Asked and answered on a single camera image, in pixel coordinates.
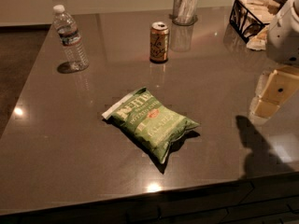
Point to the white napkin pile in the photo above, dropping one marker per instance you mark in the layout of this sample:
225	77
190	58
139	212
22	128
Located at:
258	42

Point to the gold soda can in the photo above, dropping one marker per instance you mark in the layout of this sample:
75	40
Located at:
158	40

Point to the black wire napkin basket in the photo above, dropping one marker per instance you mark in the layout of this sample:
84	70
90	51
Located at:
249	17

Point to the green jalapeno chip bag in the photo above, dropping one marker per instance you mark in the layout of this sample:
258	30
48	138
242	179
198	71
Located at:
149	122

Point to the clear glass with straws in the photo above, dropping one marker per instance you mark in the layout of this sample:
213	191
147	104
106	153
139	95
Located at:
184	12

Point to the clear plastic water bottle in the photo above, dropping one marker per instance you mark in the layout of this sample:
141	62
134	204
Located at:
71	40

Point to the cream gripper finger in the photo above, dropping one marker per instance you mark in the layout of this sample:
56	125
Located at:
263	109

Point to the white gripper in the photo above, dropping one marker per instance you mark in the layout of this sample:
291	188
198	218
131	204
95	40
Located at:
284	40

